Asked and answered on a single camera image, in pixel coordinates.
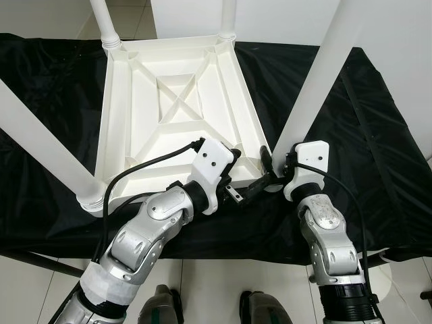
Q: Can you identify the grey robot left leg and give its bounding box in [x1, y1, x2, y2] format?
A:
[138, 283, 183, 324]

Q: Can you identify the white plastic table leg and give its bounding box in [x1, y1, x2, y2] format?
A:
[90, 0, 124, 51]
[272, 0, 365, 157]
[0, 78, 107, 217]
[217, 0, 238, 43]

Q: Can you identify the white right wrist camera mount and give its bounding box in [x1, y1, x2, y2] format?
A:
[283, 140, 330, 202]

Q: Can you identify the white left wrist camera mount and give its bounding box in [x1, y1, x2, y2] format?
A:
[189, 140, 237, 215]

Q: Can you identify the white plastic children table top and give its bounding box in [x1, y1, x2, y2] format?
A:
[93, 35, 274, 203]

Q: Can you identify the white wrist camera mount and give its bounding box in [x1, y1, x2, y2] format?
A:
[283, 140, 330, 202]
[189, 140, 237, 215]

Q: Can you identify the grey robot leg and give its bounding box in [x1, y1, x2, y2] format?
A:
[240, 290, 295, 324]
[138, 283, 183, 324]

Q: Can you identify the black table cloth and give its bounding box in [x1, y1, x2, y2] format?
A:
[0, 32, 432, 261]

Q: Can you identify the grey robot right leg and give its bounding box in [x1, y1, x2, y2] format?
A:
[240, 290, 295, 324]

